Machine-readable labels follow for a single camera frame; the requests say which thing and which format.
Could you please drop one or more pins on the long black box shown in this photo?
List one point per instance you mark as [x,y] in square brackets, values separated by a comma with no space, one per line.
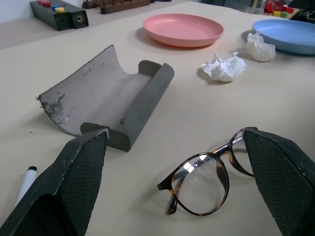
[46,17]
[79,18]

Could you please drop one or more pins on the blue round cap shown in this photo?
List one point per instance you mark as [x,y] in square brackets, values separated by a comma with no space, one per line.
[54,6]

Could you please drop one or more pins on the dark wooden rack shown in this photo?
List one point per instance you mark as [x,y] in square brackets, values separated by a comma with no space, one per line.
[123,7]

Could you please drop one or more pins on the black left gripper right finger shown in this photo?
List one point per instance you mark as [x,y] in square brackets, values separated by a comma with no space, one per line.
[278,177]

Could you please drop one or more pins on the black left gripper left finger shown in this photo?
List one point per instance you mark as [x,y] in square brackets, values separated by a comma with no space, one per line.
[73,177]

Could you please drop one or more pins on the yellow round cap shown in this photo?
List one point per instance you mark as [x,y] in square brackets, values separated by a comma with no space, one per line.
[59,10]

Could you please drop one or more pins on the rounded crumpled white tissue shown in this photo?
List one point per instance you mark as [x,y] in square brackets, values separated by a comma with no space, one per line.
[261,50]

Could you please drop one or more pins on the spiky crumpled white tissue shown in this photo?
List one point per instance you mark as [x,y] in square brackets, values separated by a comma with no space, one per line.
[224,70]

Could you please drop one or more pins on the blue plastic plate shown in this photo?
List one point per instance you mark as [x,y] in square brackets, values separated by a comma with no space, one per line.
[290,34]

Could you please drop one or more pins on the green block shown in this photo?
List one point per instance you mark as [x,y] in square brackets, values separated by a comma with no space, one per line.
[285,15]

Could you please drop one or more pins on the pink plastic plate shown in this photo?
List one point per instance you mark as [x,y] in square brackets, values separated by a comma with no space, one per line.
[182,27]

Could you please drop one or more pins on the red toy pile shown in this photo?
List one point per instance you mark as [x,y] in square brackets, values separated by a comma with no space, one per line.
[278,6]

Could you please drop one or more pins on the white marker with black cap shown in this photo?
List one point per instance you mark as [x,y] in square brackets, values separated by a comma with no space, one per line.
[28,179]

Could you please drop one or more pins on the tortoiseshell round glasses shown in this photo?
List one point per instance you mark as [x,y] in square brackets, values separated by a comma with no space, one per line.
[165,186]

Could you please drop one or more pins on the open grey glasses case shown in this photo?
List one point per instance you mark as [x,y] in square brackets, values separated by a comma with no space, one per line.
[110,93]

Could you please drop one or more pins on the yellow block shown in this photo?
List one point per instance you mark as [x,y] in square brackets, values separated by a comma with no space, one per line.
[277,13]

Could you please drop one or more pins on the red round cap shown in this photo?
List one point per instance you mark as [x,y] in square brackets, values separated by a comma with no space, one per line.
[45,3]

